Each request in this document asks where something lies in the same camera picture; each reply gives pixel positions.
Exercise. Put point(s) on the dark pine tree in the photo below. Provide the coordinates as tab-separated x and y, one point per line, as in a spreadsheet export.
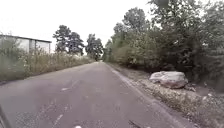
68	40
94	46

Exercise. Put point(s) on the large pale boulder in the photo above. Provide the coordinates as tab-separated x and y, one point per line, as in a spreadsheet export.
170	79

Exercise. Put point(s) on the tall dry grass strip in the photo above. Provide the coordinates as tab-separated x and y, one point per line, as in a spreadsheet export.
30	65

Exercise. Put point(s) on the row of trees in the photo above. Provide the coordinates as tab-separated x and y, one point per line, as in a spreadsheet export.
173	40

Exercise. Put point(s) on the grey building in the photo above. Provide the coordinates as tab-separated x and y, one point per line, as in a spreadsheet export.
31	44

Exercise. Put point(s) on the gravel verge strip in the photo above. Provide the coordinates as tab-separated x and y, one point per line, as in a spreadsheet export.
186	100

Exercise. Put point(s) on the grey asphalt road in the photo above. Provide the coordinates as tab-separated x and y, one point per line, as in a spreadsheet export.
90	90

